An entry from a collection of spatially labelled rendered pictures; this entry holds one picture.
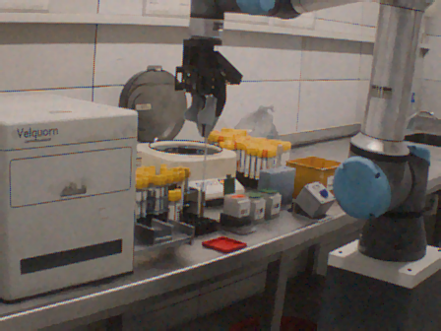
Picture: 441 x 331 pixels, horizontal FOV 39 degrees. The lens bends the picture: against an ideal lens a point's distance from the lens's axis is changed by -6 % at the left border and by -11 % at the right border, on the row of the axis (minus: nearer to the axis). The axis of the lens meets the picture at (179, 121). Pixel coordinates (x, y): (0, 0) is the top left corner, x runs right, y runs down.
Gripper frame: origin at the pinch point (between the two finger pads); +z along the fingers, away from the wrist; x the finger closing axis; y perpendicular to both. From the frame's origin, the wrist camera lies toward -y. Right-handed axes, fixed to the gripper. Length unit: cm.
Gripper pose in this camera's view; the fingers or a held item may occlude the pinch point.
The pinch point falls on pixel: (206, 130)
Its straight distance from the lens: 147.5
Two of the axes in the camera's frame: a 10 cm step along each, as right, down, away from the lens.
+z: -0.6, 9.9, 1.5
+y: -6.9, 0.7, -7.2
